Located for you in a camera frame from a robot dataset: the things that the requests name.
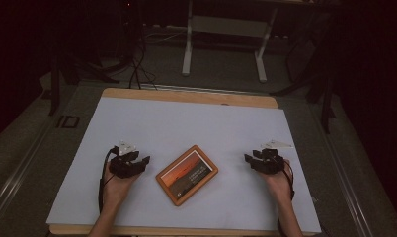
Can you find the metal floor rail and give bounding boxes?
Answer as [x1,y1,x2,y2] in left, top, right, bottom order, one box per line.
[0,108,61,225]
[309,105,377,237]

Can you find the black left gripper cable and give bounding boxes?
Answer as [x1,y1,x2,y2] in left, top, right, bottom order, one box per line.
[98,146,120,214]

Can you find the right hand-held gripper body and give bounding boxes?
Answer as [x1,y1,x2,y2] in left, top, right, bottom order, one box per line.
[252,140,293,175]

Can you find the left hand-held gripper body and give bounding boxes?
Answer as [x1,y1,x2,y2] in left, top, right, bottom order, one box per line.
[108,140,147,180]

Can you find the white metal desk frame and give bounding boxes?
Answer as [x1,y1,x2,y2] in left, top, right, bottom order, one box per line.
[181,0,280,84]

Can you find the person's left hand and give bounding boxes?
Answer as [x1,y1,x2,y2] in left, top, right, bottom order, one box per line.
[102,163,142,208]

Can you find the person's right hand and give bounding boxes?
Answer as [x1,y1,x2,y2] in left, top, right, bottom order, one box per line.
[257,159,295,205]

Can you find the black floor cables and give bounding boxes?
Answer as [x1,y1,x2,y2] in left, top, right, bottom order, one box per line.
[128,29,159,91]

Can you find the black floor plate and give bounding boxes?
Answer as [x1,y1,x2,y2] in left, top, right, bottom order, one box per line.
[55,115,81,129]

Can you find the orange framed tablet box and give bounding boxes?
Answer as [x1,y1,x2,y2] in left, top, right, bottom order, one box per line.
[155,144,219,207]

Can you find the white paper sheet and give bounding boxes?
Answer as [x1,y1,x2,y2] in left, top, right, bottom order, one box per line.
[45,96,323,234]

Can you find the black metal stand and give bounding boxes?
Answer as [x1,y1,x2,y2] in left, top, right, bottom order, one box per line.
[270,13,341,135]
[47,19,135,117]

